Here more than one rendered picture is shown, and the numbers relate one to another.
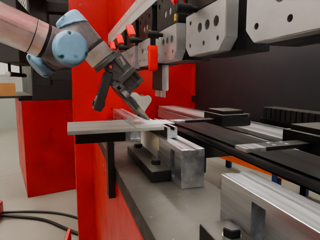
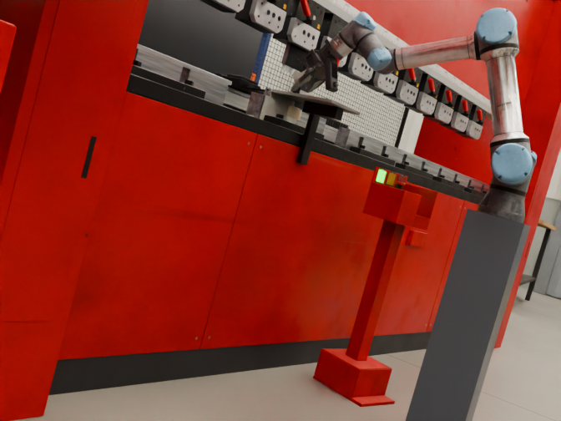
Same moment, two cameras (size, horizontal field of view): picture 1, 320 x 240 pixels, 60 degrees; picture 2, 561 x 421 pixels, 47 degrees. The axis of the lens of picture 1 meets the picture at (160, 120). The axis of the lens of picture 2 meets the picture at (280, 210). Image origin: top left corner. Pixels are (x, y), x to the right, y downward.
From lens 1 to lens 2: 2.95 m
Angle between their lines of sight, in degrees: 122
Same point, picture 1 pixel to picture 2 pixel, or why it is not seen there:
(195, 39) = (358, 68)
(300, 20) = (387, 88)
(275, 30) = (383, 87)
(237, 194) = (356, 135)
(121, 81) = not seen: hidden behind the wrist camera
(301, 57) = (214, 32)
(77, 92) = not seen: outside the picture
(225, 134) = (238, 99)
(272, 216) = (365, 139)
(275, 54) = (193, 15)
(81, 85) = not seen: outside the picture
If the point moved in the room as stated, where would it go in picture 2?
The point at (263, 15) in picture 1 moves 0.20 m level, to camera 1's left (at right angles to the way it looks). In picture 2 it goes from (382, 80) to (415, 82)
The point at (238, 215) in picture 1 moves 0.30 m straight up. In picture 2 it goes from (354, 143) to (373, 73)
